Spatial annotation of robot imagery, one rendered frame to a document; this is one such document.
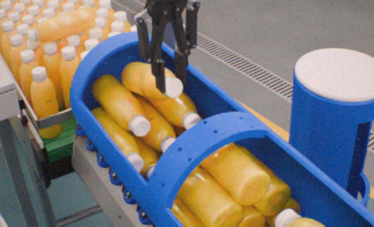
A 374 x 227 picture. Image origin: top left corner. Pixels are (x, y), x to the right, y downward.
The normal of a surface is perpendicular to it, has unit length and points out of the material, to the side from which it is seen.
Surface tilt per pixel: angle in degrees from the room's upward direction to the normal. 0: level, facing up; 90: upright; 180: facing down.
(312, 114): 90
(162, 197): 67
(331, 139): 90
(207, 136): 15
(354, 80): 0
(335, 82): 0
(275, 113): 0
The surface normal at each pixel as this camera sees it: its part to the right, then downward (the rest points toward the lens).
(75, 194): -0.04, -0.82
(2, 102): 0.51, 0.47
